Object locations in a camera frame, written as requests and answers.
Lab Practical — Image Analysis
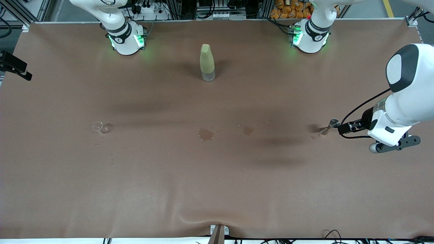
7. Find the metal table edge bracket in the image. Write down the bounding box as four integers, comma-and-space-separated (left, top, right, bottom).
208, 224, 230, 244

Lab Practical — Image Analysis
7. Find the brown table cloth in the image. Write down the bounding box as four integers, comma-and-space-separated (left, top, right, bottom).
0, 19, 434, 240

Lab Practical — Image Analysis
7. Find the silver metal jigger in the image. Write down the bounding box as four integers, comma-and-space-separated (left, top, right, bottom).
320, 118, 341, 136

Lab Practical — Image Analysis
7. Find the clear glass measuring cup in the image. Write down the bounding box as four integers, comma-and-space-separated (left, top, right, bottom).
92, 121, 109, 135

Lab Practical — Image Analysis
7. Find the orange packaged goods pile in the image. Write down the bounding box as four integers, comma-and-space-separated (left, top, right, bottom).
270, 0, 314, 19

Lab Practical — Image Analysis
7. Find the aluminium frame strut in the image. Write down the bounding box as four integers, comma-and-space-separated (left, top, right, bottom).
405, 0, 434, 26
0, 0, 51, 26

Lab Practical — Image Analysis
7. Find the large brown liquid spill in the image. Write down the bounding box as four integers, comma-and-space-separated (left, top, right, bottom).
198, 128, 215, 142

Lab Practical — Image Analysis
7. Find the yellow-green bottle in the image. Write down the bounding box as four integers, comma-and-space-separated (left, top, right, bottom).
200, 43, 216, 82

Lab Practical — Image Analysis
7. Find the white power strip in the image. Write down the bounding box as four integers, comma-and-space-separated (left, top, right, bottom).
131, 3, 169, 21

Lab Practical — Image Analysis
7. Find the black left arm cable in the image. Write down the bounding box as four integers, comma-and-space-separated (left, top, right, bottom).
340, 88, 391, 139

